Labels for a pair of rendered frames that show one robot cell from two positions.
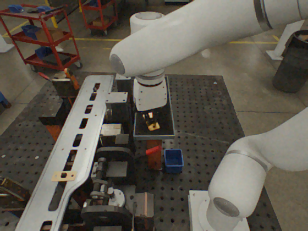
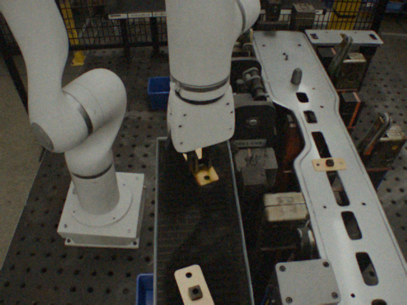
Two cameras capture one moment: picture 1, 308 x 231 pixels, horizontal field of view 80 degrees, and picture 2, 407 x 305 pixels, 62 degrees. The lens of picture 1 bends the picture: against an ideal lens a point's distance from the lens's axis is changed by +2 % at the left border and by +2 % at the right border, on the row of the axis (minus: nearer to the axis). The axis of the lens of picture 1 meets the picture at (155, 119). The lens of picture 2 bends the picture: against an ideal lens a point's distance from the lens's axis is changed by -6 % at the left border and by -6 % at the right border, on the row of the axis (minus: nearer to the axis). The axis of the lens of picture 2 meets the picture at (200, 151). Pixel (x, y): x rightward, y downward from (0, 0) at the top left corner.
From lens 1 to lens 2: 0.87 m
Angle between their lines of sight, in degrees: 87
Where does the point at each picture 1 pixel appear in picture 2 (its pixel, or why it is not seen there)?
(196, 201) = (128, 221)
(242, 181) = (92, 73)
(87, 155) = (315, 196)
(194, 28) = not seen: outside the picture
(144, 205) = not seen: hidden behind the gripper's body
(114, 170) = (243, 98)
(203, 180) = (103, 275)
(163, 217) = not seen: hidden behind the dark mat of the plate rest
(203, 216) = (124, 198)
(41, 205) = (332, 135)
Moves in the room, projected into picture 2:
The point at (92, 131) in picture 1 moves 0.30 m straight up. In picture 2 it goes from (334, 245) to (392, 145)
